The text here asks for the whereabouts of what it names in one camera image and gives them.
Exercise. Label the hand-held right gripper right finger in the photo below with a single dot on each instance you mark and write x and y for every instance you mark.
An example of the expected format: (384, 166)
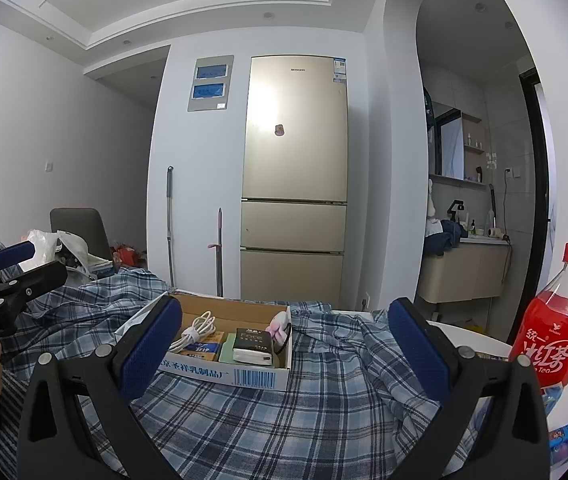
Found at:
(421, 350)

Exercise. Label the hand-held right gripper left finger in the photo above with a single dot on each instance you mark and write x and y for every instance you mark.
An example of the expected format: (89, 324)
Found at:
(148, 347)

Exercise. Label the green packet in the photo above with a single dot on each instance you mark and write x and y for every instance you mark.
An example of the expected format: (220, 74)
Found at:
(226, 352)

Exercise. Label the shallow cardboard box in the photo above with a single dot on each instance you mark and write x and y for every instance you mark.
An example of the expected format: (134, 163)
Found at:
(244, 377)

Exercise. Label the black tissue pack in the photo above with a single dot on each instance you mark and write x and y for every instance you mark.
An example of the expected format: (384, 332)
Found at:
(251, 340)

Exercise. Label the white sock bundle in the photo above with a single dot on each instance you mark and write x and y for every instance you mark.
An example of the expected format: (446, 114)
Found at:
(279, 327)

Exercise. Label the white plastic bag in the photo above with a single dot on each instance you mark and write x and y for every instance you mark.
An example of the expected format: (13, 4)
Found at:
(71, 245)

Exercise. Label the yellow bag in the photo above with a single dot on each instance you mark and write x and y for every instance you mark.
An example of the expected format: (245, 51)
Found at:
(475, 325)

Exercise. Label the stack of books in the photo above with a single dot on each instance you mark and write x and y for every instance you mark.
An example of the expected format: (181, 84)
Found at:
(102, 267)

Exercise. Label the grey chair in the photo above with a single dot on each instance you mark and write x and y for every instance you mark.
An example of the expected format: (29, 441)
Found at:
(76, 225)

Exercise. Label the beige vanity cabinet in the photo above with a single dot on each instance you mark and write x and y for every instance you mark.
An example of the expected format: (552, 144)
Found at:
(464, 272)

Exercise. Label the red bag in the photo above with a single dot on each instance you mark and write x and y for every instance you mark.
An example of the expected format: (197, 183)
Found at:
(126, 255)

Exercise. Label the dark blue clothes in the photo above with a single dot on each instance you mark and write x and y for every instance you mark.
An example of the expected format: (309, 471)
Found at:
(441, 237)

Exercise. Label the blue plaid cloth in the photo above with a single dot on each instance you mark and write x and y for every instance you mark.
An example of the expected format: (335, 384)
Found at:
(314, 410)

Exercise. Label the red iced tea bottle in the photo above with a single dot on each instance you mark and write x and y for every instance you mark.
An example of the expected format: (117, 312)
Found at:
(559, 330)

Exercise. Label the black faucet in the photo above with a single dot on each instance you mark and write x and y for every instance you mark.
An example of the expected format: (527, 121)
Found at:
(455, 210)

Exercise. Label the small blue printed packet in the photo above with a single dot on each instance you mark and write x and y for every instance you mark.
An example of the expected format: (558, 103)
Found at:
(564, 438)

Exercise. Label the bathroom mirror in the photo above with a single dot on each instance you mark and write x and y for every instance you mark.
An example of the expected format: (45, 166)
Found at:
(450, 145)

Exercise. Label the gold refrigerator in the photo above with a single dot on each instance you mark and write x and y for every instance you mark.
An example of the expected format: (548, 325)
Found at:
(294, 160)

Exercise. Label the pink fridge magnet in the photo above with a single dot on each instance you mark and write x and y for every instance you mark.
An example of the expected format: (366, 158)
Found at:
(279, 130)

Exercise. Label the grey wall panel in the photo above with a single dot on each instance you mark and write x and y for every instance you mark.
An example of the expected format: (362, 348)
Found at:
(209, 85)

